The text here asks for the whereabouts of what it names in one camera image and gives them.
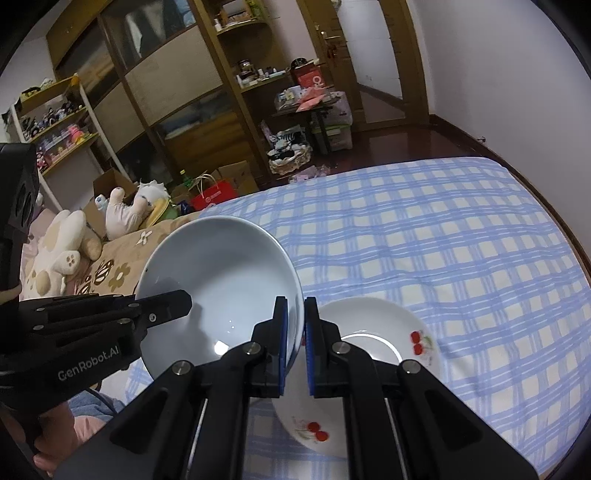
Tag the wooden door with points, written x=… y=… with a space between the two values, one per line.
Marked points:
x=318 y=18

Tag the brown floral printed blanket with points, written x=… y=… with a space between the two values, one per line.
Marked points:
x=124 y=258

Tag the person's left hand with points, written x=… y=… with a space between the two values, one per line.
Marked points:
x=55 y=434

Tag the red gift bag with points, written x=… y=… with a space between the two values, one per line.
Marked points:
x=309 y=76

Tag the woven basket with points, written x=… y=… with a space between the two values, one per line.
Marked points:
x=291 y=162

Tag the green bottle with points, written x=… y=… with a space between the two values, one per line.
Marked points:
x=184 y=177

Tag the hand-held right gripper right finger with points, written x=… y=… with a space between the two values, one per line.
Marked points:
x=310 y=350

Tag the cream plush toy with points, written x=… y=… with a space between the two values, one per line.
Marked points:
x=55 y=249

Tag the wooden wardrobe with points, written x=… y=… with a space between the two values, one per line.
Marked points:
x=161 y=78

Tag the clear plastic storage box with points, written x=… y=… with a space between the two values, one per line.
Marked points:
x=337 y=137

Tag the row of dark figurines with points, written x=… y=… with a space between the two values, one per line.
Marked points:
x=55 y=115

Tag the white plastic bag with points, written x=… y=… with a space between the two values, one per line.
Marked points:
x=344 y=108

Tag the open cardboard box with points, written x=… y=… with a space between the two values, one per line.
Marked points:
x=108 y=180

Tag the red paper bag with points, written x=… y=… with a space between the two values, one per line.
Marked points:
x=214 y=196

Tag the white bowl with red band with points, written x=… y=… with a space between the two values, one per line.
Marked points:
x=221 y=277

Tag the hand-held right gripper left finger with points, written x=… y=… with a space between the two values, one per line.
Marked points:
x=282 y=341

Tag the small black side table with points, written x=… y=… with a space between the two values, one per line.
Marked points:
x=323 y=134

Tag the wooden corner shelf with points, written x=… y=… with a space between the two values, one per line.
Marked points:
x=258 y=85

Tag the white cherry print plate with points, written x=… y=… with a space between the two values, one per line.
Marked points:
x=369 y=323

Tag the row of pink figurines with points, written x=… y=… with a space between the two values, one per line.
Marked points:
x=69 y=136

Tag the white and yellow toy shelf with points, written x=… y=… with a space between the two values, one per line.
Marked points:
x=51 y=90

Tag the white spiky-haired plush toy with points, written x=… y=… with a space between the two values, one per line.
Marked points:
x=150 y=191

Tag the brown cardboard box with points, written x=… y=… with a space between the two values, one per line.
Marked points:
x=235 y=173

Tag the pink packet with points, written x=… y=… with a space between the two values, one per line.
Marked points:
x=311 y=102

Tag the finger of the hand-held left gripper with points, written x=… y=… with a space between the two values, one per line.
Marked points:
x=164 y=307

